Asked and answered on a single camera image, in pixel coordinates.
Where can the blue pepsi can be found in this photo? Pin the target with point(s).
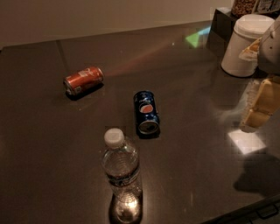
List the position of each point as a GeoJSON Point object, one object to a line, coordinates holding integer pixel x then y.
{"type": "Point", "coordinates": [147, 119]}

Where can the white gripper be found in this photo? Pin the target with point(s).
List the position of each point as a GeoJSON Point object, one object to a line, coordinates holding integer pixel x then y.
{"type": "Point", "coordinates": [269, 50]}

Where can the black drawer handle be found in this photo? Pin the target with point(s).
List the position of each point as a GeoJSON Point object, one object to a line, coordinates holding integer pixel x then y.
{"type": "Point", "coordinates": [267, 212]}

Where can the black snack box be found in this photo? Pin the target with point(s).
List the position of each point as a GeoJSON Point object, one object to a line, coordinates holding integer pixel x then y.
{"type": "Point", "coordinates": [221, 30]}

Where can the jar of nuts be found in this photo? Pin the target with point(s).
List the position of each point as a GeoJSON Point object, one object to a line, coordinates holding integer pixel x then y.
{"type": "Point", "coordinates": [243, 7]}

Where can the clear plastic water bottle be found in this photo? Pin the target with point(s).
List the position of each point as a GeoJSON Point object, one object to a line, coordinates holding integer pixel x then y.
{"type": "Point", "coordinates": [121, 164]}

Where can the white lidded canister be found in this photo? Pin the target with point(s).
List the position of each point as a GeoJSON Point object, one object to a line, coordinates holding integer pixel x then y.
{"type": "Point", "coordinates": [247, 29]}

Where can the orange soda can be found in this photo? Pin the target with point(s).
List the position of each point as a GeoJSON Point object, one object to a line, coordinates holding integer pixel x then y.
{"type": "Point", "coordinates": [82, 81]}

